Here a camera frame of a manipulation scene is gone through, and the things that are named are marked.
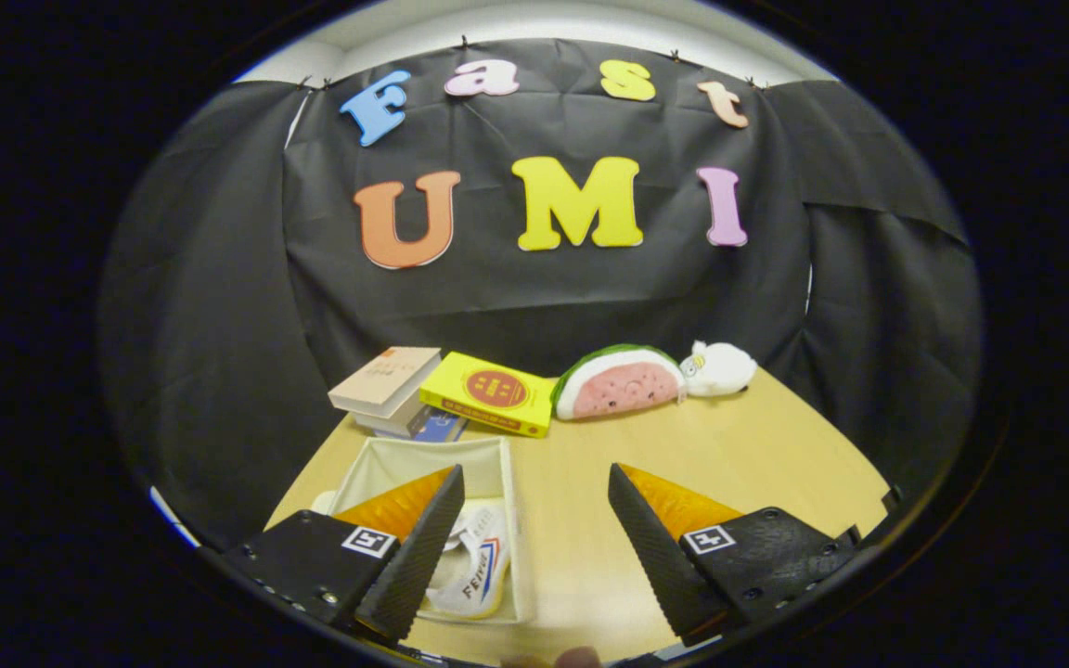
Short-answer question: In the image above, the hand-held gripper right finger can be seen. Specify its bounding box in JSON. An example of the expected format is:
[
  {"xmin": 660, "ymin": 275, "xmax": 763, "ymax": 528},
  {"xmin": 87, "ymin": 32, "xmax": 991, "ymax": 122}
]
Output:
[{"xmin": 609, "ymin": 462, "xmax": 860, "ymax": 648}]

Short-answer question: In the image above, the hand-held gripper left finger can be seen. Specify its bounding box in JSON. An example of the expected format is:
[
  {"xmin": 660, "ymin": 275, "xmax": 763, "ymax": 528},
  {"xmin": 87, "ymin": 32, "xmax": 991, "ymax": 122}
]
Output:
[{"xmin": 224, "ymin": 464, "xmax": 466, "ymax": 643}]

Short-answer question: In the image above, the white canvas shoe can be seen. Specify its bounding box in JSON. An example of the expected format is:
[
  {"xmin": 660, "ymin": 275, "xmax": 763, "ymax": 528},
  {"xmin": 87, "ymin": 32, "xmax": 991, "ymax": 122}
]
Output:
[
  {"xmin": 425, "ymin": 506, "xmax": 513, "ymax": 621},
  {"xmin": 446, "ymin": 502, "xmax": 489, "ymax": 544}
]

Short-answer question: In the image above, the beige fabric storage box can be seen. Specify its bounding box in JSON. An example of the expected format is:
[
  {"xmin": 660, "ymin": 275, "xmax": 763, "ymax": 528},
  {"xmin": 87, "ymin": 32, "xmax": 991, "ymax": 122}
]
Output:
[{"xmin": 312, "ymin": 436, "xmax": 536, "ymax": 625}]

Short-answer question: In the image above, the blue book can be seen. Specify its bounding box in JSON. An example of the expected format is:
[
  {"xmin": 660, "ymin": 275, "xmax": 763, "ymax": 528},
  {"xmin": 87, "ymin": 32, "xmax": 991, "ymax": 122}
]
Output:
[{"xmin": 412, "ymin": 413, "xmax": 470, "ymax": 444}]

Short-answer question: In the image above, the grey white book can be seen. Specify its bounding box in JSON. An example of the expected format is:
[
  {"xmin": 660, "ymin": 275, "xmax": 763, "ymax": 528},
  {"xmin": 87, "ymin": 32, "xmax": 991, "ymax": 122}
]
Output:
[{"xmin": 353, "ymin": 397, "xmax": 434, "ymax": 439}]

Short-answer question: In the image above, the watermelon slice plush toy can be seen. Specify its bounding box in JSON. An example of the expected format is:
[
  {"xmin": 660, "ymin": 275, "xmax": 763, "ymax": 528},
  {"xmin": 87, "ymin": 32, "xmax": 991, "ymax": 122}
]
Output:
[{"xmin": 551, "ymin": 344, "xmax": 687, "ymax": 421}]

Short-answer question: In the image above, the yellow book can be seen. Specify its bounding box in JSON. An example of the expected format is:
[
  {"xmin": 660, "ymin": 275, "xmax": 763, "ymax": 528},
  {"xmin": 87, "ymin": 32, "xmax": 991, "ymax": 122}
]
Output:
[{"xmin": 419, "ymin": 352, "xmax": 560, "ymax": 439}]

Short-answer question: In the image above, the white plush toy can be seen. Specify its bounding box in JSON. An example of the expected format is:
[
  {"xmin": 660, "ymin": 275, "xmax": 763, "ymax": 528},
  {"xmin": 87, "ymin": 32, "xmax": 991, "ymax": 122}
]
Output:
[{"xmin": 678, "ymin": 340, "xmax": 759, "ymax": 399}]

